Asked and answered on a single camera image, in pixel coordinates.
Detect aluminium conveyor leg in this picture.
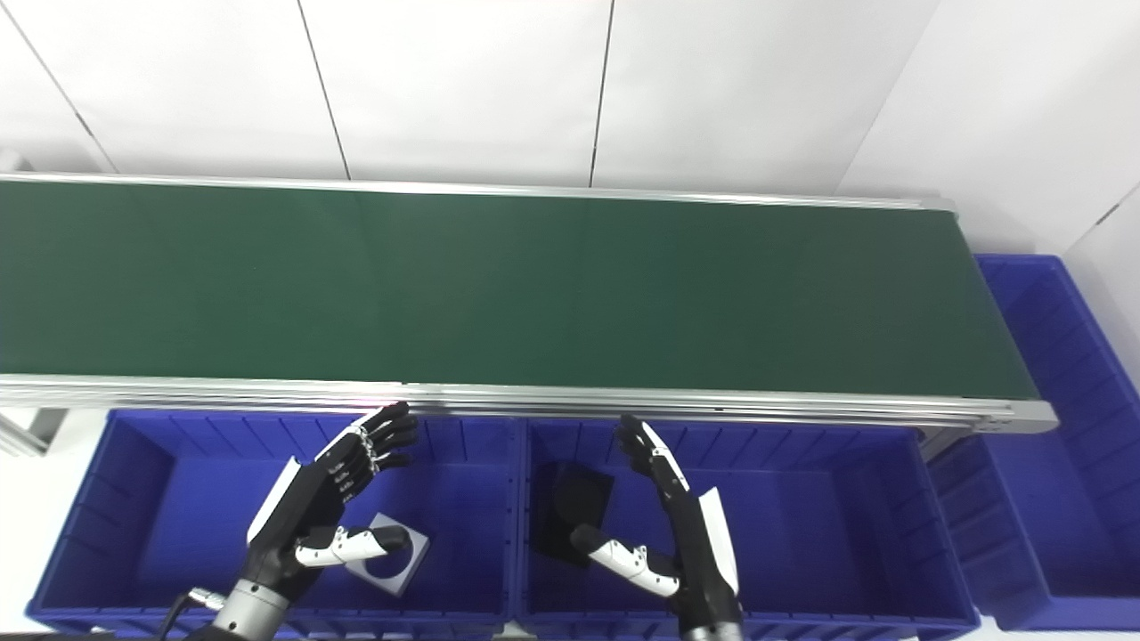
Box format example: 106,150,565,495
0,408,69,458

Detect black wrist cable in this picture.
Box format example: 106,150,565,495
156,588,224,641

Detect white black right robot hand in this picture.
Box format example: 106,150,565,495
570,414,745,629

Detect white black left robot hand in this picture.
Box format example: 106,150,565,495
245,401,419,596

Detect black flat part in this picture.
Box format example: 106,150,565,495
532,461,615,566

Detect white square part round hole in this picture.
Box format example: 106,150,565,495
343,513,430,597

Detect blue plastic bin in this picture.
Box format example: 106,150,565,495
25,410,526,640
515,417,981,641
926,254,1140,631

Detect green conveyor belt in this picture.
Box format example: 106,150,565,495
0,181,1041,401
0,172,1059,435

